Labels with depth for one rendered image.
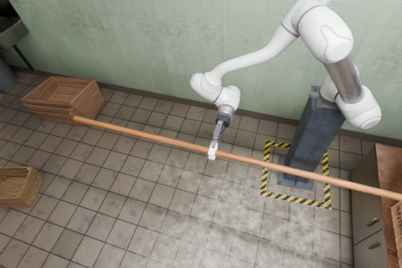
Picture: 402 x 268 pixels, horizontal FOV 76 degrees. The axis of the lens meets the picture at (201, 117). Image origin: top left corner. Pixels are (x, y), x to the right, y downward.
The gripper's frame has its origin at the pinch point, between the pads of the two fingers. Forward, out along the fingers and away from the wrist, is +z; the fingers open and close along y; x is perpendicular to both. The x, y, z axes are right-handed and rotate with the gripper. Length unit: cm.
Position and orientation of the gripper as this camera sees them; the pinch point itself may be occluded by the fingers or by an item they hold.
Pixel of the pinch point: (213, 151)
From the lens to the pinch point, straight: 122.3
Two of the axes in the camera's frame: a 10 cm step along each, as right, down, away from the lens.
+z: -3.0, 7.6, -5.7
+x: -9.5, -2.0, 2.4
